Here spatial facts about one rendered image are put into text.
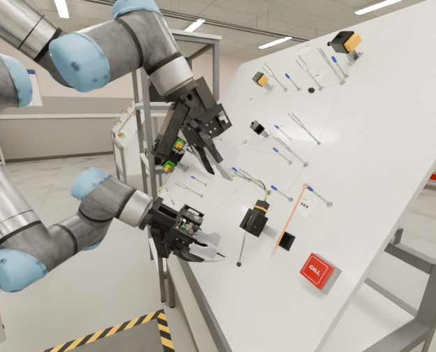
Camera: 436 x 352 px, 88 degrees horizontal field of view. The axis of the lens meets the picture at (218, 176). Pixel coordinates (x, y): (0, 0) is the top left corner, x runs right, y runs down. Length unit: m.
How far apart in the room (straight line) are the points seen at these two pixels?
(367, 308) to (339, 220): 0.47
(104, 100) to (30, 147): 2.42
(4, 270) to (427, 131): 0.78
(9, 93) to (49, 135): 7.44
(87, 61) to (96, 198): 0.25
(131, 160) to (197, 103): 3.37
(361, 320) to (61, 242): 0.84
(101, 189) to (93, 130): 7.56
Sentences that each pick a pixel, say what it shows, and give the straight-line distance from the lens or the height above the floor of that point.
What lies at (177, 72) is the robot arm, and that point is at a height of 1.48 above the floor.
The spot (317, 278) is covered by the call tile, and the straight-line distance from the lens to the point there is 0.51.
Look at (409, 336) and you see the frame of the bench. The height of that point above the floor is 0.80.
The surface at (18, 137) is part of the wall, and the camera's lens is 8.26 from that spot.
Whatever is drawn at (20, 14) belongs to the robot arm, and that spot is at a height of 1.56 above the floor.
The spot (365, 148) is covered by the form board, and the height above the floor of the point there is 1.33.
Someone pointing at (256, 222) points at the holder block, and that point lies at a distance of 0.58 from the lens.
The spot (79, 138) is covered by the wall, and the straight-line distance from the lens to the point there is 8.08.
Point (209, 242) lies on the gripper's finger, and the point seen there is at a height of 1.11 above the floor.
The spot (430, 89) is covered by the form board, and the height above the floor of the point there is 1.46.
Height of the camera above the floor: 1.42
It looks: 17 degrees down
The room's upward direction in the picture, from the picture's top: straight up
